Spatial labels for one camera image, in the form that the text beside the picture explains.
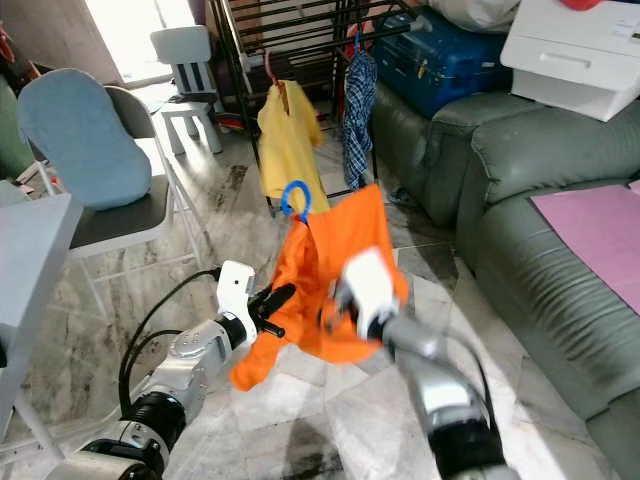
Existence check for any white drawer cabinet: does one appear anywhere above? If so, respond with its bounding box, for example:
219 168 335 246
500 0 640 123

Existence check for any orange shirt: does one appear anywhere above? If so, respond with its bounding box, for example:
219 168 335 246
228 183 411 391

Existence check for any blue plaid shirt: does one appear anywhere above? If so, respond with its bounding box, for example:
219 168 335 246
340 50 379 191

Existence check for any pink hanger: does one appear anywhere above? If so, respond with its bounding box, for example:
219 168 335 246
265 50 286 106

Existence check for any white folding table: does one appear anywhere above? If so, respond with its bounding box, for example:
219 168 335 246
0 193 83 480

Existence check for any green fabric cover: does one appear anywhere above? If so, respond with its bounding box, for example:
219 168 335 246
0 85 31 181

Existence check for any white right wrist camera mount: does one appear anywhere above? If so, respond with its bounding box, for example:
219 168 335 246
335 248 401 336

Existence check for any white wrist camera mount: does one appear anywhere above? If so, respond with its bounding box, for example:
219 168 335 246
215 260 258 321
335 248 401 336

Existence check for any blue hard suitcase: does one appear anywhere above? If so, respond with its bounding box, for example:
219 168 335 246
370 8 511 116

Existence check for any bright glass door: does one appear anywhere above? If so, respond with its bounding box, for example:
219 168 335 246
85 0 206 86

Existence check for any yellow polo shirt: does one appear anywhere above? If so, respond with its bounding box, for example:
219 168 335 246
257 80 329 214

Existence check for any dark green leather sofa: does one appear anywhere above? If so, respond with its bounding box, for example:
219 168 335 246
370 85 640 480

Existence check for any purple mat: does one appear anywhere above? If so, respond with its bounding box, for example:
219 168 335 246
530 180 640 316

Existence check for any pale plastic child chair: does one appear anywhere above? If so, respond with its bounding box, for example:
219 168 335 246
150 25 226 156

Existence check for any black metal drying rack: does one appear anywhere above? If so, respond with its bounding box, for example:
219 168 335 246
210 0 426 201

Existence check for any grey white pillow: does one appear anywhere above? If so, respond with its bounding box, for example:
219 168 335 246
425 0 521 31

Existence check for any folding chair black seat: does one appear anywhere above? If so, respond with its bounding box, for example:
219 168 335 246
15 85 206 321

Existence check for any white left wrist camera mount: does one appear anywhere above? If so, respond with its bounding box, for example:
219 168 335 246
215 260 258 321

